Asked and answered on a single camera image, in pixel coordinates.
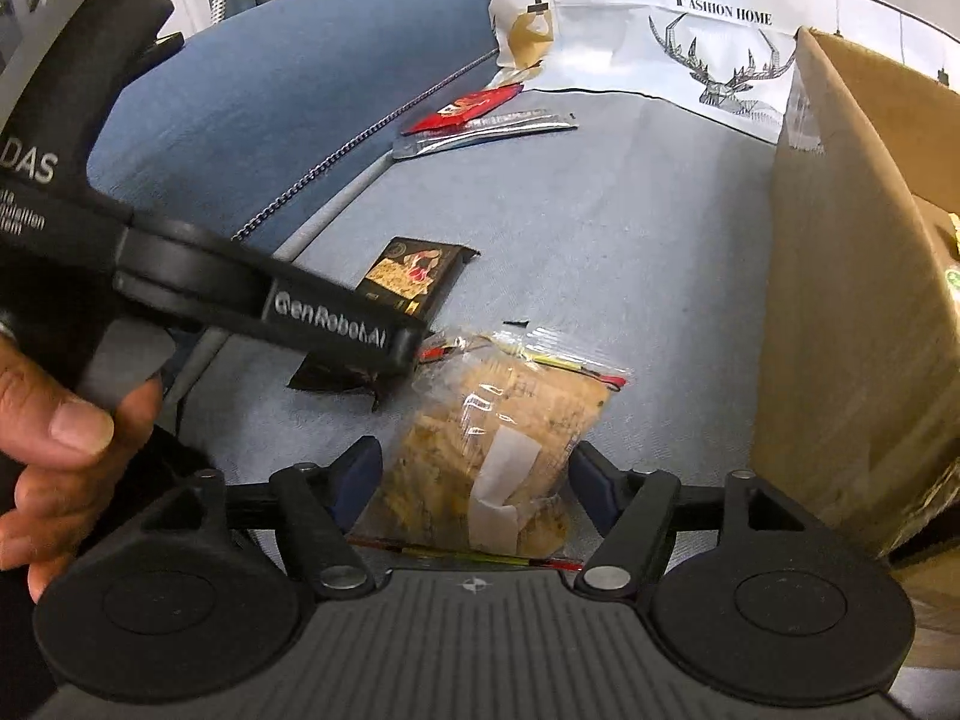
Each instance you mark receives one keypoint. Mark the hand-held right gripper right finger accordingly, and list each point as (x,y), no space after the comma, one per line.
(596,480)

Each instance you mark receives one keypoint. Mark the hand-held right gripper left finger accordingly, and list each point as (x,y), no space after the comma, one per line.
(360,476)

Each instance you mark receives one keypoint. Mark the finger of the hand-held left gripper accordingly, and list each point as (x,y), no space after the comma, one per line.
(337,315)

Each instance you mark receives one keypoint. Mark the black snack packet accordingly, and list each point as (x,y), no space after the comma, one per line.
(420,270)

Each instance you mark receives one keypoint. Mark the clear snack packet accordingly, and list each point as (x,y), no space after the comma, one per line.
(510,405)

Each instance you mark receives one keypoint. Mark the brown cardboard box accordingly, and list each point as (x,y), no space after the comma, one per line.
(840,277)

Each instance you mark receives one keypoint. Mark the person's left hand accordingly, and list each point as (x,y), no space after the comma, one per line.
(45,420)

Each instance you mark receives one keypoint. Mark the red snack packet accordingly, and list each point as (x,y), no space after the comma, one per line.
(465,109)

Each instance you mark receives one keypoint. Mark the silver snack packet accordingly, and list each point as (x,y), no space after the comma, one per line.
(510,124)

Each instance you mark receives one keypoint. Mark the grey sofa with deer cover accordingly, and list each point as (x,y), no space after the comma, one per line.
(637,225)

